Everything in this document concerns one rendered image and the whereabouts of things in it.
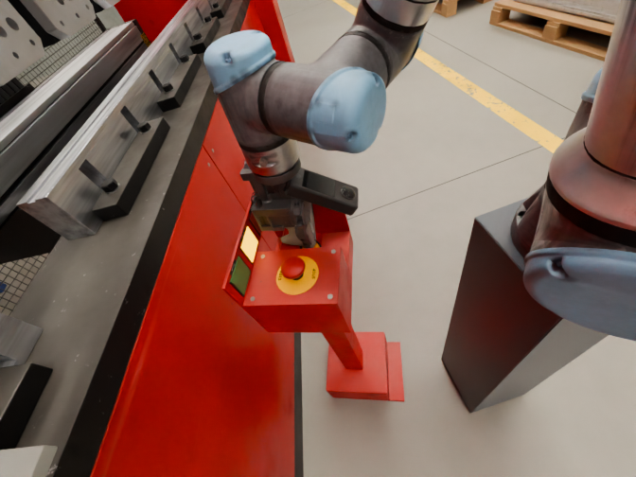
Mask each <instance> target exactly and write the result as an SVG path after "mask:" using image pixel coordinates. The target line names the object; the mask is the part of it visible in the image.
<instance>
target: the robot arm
mask: <svg viewBox="0 0 636 477"><path fill-rule="evenodd" d="M438 2H439V0H361V1H360V4H359V7H358V10H357V13H356V16H355V20H354V22H353V25H352V27H351V28H350V29H349V30H348V31H347V32H346V33H345V34H344V35H343V36H342V37H340V38H339V39H338V40H337V41H336V42H335V44H333V45H332V46H331V47H330V48H329V49H328V50H327V51H326V52H325V53H323V54H322V55H321V56H320V57H319V58H318V59H317V60H316V61H315V62H312V63H299V62H284V61H277V60H276V59H275V56H276V54H275V51H274V50H273V47H272V44H271V41H270V38H269V37H268V36H267V35H266V34H264V33H262V32H261V31H258V30H243V31H239V32H235V33H232V34H229V35H226V36H224V37H221V38H219V39H218V40H217V41H215V42H214V43H212V44H211V45H210V46H209V47H208V48H207V49H206V50H205V52H204V56H203V61H204V65H205V67H206V70H207V72H208V75H209V77H210V79H211V82H212V84H213V87H214V90H213V91H214V93H215V95H217V96H218V99H219V101H220V103H221V107H222V108H223V110H224V112H225V115H226V117H227V119H228V121H229V124H230V126H231V128H232V130H233V133H234V135H235V137H236V139H237V141H238V144H239V146H240V149H241V151H242V153H243V155H244V158H245V161H244V167H243V169H242V170H241V172H240V176H241V178H242V180H243V181H249V182H250V184H251V186H252V188H253V190H254V193H255V195H254V193H253V196H252V197H251V202H252V205H253V207H252V210H251V211H252V213H253V215H254V217H255V219H256V222H257V223H258V225H259V227H260V229H261V231H284V229H285V228H287V229H288V230H289V234H288V235H286V236H284V237H282V238H281V241H282V242H283V243H285V244H289V245H298V246H304V247H305V248H306V249H307V248H313V247H314V245H315V244H316V231H315V221H314V212H313V205H312V204H313V203H314V204H317V205H320V206H322V207H325V208H328V209H331V210H334V211H338V212H341V213H344V214H346V215H349V216H351V215H353V214H354V213H355V211H356V210H357V209H358V207H359V190H358V188H357V187H355V186H353V185H349V184H346V183H343V182H340V181H338V180H335V179H332V178H329V177H327V176H324V175H322V174H319V173H316V172H313V171H310V170H308V169H305V168H301V162H300V158H299V149H298V145H297V141H300V142H303V143H307V144H311V145H314V146H316V147H318V148H320V149H322V150H338V151H343V152H348V153H360V152H363V151H365V150H367V149H368V148H369V147H370V146H371V145H372V144H373V143H374V141H375V140H376V138H377V136H378V131H379V128H381V125H382V122H383V119H384V116H385V110H386V88H387V87H388V86H389V85H390V83H391V82H392V81H393V80H394V79H395V77H396V76H397V75H398V73H399V72H400V71H402V70H403V69H404V68H405V67H406V66H407V65H408V64H409V63H410V62H411V60H412V59H413V57H414V56H415V53H416V51H417V50H418V48H419V46H420V44H421V42H422V38H423V34H424V28H425V26H426V25H427V23H428V21H429V19H430V17H431V16H432V14H433V11H434V9H435V7H436V5H437V3H438ZM581 99H582V101H581V103H580V105H579V108H578V110H577V112H576V114H575V117H574V120H573V122H572V125H571V127H570V129H569V130H568V132H567V135H566V137H565V139H564V141H563V142H562V143H561V144H560V145H559V146H558V147H557V149H556V150H555V152H554V154H553V155H552V158H551V162H550V165H549V170H548V175H547V179H546V182H545V183H544V184H543V185H542V186H541V187H540V188H539V189H538V190H537V191H535V192H534V193H533V194H532V195H531V196H530V197H529V198H528V199H527V200H526V201H524V202H523V203H522V205H521V206H520V207H519V209H518V210H517V212H516V215H515V217H514V220H513V221H512V224H511V238H512V241H513V243H514V245H515V247H516V249H517V250H518V252H519V253H520V254H521V256H522V257H523V258H524V264H525V269H524V273H523V284H524V286H525V288H526V290H527V291H528V293H529V294H530V295H531V296H532V297H533V298H534V299H535V300H536V301H537V302H538V303H539V304H540V305H542V306H543V307H545V308H546V309H548V310H550V311H552V312H553V313H554V314H556V315H558V316H559V317H562V318H564V319H566V320H568V321H570V322H572V323H575V324H577V325H580V326H583V327H586V328H589V329H592V330H595V331H598V332H601V333H605V334H608V335H611V336H615V337H619V338H623V339H627V340H631V341H636V0H621V2H620V6H619V9H618V12H617V16H616V19H615V23H614V27H613V31H612V33H611V37H610V41H609V47H608V51H607V55H606V58H605V61H604V65H603V67H602V68H601V69H600V70H599V71H598V72H597V73H596V74H595V76H594V77H593V79H592V82H591V84H590V85H589V87H588V89H587V91H585V92H584V93H583V94H582V96H581ZM253 197H254V199H253V200H252V198H253Z"/></svg>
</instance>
